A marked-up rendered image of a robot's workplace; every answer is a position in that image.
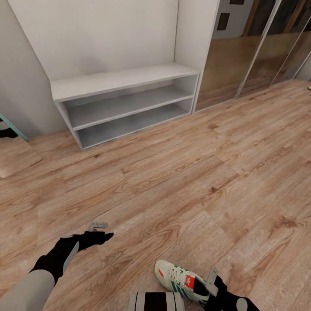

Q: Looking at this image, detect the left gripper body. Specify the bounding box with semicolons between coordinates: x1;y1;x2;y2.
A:
84;231;105;249

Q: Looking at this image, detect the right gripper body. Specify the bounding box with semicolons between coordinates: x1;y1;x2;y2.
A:
206;277;229;311

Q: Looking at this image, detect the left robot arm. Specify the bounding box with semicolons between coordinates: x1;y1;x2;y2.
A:
0;221;114;311

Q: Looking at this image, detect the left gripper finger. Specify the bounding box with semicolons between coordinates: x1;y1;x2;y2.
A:
104;233;114;242

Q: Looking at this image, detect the robot trunk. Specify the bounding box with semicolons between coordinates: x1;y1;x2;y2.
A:
126;292;185;311

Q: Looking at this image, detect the gym shoe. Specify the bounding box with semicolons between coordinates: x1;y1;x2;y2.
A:
154;260;210;304

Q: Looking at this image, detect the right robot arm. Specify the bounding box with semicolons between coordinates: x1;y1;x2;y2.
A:
199;267;260;311

